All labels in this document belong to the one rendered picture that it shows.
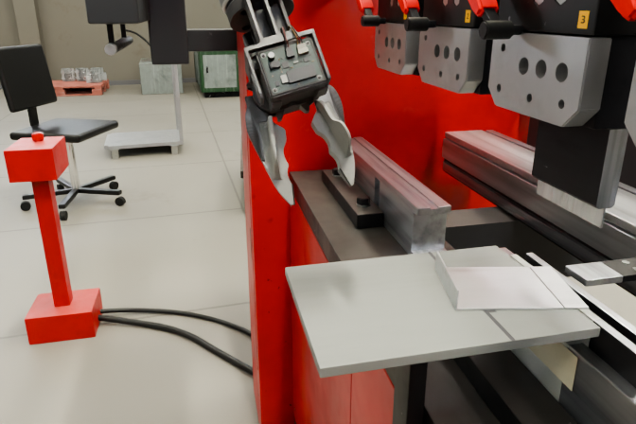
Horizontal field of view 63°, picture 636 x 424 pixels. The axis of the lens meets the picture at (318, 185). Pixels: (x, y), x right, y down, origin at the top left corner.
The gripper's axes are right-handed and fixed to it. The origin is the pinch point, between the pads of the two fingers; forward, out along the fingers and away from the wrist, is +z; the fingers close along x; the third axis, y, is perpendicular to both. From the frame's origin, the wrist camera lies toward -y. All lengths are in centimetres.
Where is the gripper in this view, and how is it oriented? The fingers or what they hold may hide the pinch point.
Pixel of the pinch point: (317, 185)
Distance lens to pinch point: 55.3
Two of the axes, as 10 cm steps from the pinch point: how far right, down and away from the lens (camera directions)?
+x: 9.4, -3.1, 1.5
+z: 3.2, 9.4, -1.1
